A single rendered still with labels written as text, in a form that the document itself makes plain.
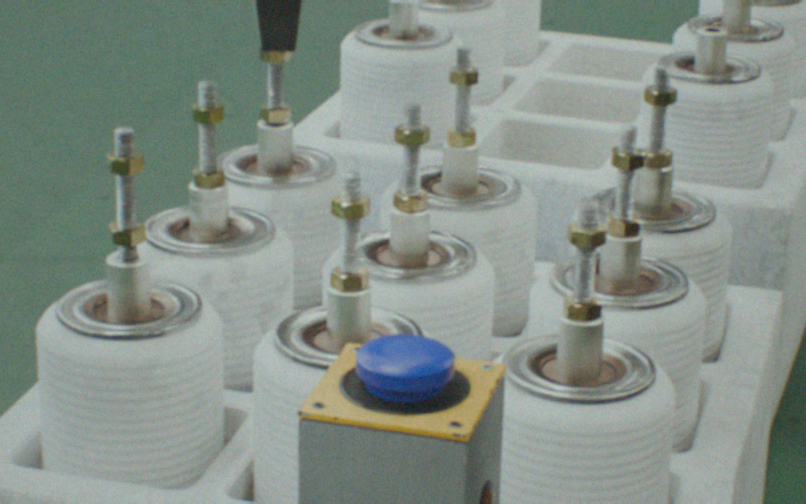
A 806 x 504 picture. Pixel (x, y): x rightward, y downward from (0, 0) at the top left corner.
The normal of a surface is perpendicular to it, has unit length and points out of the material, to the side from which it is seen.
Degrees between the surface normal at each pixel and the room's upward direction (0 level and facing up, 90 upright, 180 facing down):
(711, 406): 0
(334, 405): 0
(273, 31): 90
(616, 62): 90
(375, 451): 90
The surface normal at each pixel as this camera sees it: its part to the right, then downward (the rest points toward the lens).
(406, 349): 0.02, -0.93
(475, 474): 0.96, 0.12
